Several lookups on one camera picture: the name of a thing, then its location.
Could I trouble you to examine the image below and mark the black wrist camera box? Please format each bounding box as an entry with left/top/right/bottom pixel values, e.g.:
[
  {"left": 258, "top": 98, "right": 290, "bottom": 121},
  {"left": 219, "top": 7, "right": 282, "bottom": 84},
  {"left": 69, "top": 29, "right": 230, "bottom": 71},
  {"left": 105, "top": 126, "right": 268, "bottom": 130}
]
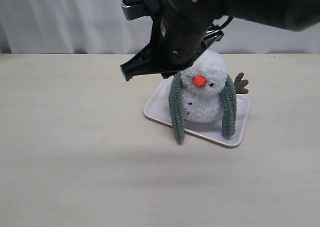
[{"left": 120, "top": 0, "right": 162, "bottom": 21}]

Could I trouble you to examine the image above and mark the green fuzzy scarf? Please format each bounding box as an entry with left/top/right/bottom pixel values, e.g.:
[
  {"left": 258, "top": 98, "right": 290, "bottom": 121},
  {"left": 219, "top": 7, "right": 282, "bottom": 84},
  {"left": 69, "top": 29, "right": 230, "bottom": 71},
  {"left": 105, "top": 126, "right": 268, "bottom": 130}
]
[{"left": 168, "top": 71, "right": 237, "bottom": 145}]

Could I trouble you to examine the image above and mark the black camera cable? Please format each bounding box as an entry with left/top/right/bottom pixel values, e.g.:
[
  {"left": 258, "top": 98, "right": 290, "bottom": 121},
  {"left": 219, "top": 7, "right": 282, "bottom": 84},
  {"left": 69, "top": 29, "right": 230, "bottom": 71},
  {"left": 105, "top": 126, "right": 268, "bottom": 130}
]
[{"left": 211, "top": 15, "right": 235, "bottom": 29}]

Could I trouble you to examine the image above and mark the white plush snowman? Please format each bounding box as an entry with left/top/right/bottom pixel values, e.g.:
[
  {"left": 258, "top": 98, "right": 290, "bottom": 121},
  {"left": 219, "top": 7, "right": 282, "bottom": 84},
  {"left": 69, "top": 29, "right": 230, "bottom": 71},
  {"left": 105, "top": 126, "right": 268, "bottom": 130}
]
[{"left": 167, "top": 50, "right": 249, "bottom": 123}]

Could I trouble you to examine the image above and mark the white plastic tray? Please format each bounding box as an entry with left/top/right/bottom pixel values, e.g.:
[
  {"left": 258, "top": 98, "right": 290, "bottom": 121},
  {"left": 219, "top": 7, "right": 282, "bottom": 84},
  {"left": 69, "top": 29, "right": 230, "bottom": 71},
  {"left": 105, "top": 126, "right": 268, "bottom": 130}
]
[{"left": 143, "top": 79, "right": 251, "bottom": 149}]

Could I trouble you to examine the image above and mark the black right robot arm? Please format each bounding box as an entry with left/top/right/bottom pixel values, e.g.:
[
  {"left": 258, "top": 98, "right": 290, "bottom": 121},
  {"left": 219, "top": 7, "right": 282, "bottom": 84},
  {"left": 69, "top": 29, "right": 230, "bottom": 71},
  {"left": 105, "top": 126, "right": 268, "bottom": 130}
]
[{"left": 120, "top": 0, "right": 320, "bottom": 80}]

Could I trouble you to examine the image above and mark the white backdrop curtain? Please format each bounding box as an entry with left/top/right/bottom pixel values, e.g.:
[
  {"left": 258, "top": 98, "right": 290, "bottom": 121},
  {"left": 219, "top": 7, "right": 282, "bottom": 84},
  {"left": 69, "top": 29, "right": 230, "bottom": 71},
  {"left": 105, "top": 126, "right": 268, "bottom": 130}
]
[{"left": 0, "top": 0, "right": 320, "bottom": 54}]

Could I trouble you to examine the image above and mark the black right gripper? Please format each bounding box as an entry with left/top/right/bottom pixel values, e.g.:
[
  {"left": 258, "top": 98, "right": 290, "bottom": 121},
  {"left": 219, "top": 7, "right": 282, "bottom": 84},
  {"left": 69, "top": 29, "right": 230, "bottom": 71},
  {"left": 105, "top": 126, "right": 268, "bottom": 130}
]
[{"left": 120, "top": 0, "right": 224, "bottom": 81}]

